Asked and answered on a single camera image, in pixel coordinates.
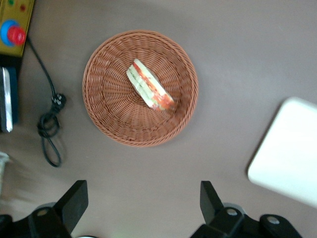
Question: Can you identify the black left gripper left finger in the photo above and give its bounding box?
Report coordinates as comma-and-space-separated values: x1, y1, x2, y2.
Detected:
27, 180, 89, 238

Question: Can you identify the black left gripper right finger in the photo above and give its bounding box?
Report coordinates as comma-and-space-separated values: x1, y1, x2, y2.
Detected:
200, 180, 245, 238

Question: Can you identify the small beige snack packet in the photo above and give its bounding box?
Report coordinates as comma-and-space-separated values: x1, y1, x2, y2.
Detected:
126, 59, 177, 112

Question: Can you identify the cream rectangular tray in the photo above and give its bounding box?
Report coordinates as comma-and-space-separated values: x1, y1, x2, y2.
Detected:
247, 97, 317, 209

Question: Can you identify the round brown wicker basket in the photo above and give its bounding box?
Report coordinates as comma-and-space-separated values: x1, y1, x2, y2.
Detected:
82, 30, 199, 148

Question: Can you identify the black machine with yellow panel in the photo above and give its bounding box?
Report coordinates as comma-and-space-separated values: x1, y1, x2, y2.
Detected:
0, 0, 35, 133

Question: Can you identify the black power cable with plug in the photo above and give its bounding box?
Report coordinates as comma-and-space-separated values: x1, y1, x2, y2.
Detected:
26, 37, 67, 168

